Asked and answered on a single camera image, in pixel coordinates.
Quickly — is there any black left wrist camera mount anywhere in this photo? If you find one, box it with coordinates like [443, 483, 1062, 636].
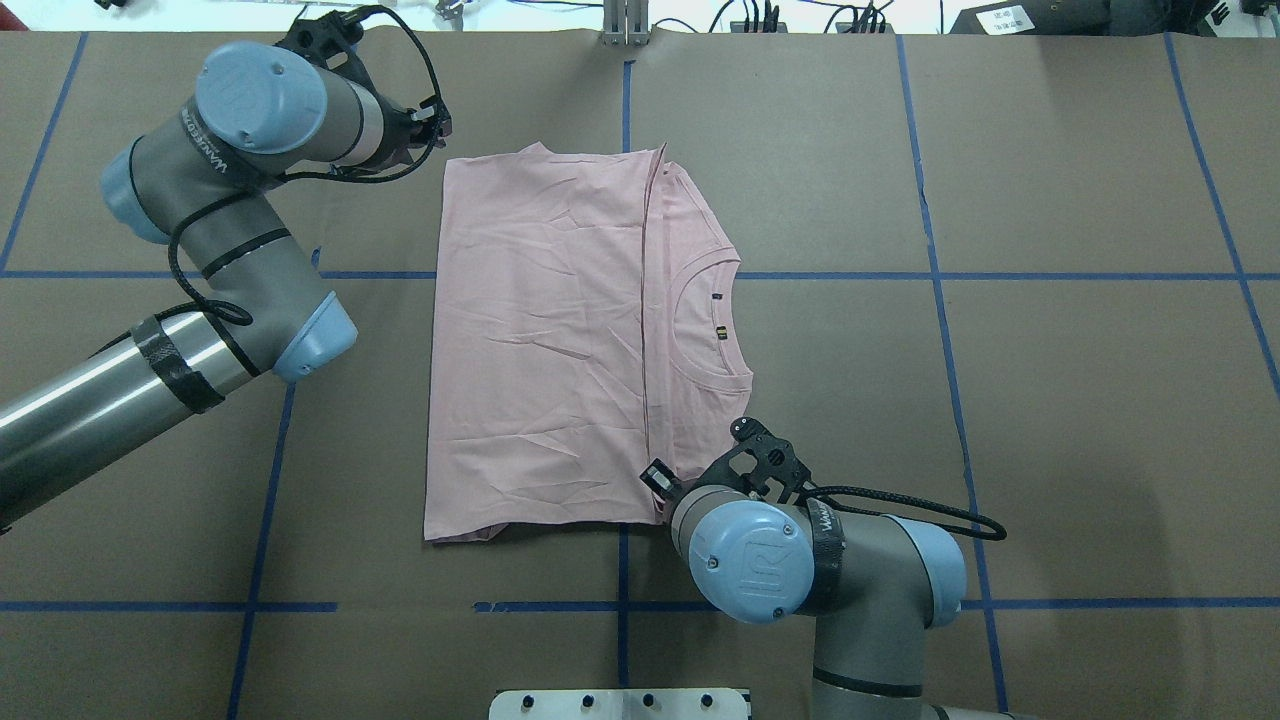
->
[275, 8, 376, 91]

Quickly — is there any pink Snoopy t-shirt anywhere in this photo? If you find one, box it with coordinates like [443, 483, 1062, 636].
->
[422, 143, 753, 544]

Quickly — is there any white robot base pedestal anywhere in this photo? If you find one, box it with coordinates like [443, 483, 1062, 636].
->
[488, 687, 753, 719]

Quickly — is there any black braided cable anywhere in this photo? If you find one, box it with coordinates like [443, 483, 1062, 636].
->
[165, 5, 445, 325]
[800, 484, 1007, 543]

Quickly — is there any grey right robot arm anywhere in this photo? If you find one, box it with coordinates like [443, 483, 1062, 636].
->
[640, 460, 984, 719]

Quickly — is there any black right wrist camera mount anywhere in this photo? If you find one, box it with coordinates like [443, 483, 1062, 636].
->
[701, 416, 812, 503]

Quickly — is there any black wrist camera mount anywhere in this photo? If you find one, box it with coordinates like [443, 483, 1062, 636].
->
[701, 416, 812, 503]
[275, 8, 376, 91]

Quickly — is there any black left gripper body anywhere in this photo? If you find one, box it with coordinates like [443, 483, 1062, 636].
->
[372, 94, 419, 170]

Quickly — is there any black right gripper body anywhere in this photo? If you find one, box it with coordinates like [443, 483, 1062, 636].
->
[664, 480, 741, 527]

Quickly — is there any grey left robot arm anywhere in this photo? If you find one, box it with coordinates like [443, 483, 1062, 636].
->
[1, 41, 451, 530]

